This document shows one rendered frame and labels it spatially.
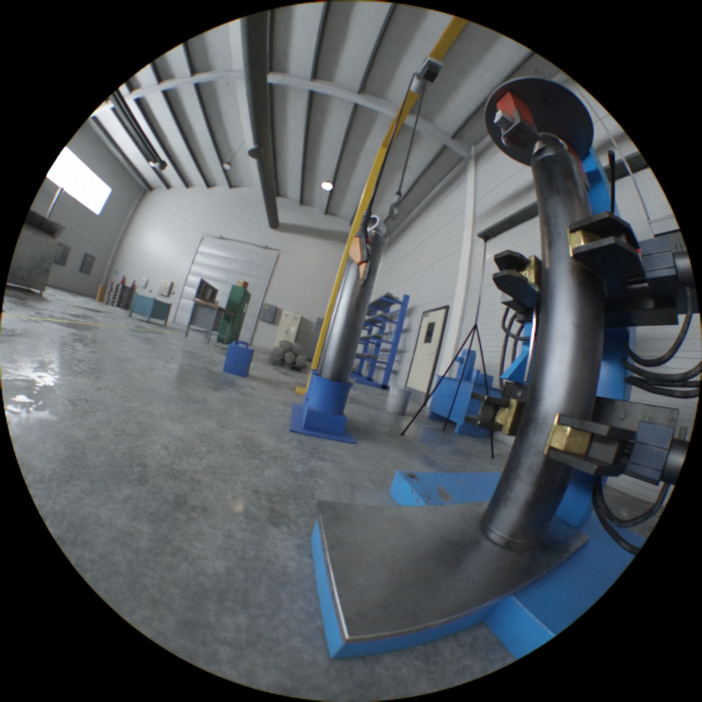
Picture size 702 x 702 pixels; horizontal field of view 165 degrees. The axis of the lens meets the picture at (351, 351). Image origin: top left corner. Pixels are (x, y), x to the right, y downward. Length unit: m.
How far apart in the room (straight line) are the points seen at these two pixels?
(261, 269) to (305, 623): 11.54
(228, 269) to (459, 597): 12.02
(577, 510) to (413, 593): 0.79
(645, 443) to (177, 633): 0.99
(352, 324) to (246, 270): 10.34
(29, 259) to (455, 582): 7.70
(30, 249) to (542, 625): 7.90
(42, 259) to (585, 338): 8.00
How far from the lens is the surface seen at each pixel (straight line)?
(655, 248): 0.85
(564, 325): 0.70
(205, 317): 6.01
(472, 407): 2.95
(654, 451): 0.71
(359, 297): 1.65
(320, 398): 1.60
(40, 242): 7.49
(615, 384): 1.11
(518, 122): 1.08
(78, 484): 0.87
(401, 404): 3.16
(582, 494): 1.14
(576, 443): 0.59
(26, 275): 7.44
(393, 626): 0.46
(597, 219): 0.71
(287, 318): 10.46
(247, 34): 6.00
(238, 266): 11.89
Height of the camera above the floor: 0.53
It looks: 2 degrees up
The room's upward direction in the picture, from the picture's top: 15 degrees clockwise
